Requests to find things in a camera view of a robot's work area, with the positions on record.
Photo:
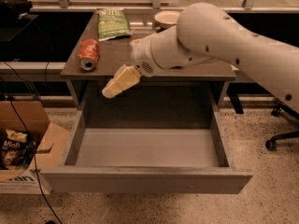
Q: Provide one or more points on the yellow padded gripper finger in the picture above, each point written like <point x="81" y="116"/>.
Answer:
<point x="125" y="78"/>

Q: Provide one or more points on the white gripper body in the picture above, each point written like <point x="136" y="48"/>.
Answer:
<point x="141" y="56"/>

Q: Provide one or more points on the red coke can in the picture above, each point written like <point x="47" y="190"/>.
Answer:
<point x="88" y="55"/>

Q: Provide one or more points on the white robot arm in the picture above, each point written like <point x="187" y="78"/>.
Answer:
<point x="205" y="31"/>

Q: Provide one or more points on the grey cabinet with glossy top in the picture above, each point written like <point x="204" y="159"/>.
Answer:
<point x="109" y="56"/>

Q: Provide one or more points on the open grey top drawer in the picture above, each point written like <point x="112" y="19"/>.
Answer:
<point x="158" y="139"/>

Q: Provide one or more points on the green chip bag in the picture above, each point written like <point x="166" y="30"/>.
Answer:
<point x="112" y="23"/>

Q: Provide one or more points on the white paper bowl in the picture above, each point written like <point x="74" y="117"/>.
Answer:
<point x="167" y="19"/>

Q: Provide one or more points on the brown cardboard box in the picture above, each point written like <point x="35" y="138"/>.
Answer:
<point x="31" y="117"/>

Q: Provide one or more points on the snack bags in box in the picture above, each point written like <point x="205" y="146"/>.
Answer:
<point x="16" y="150"/>

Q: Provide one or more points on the black bag on shelf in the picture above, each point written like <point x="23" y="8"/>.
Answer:
<point x="14" y="9"/>

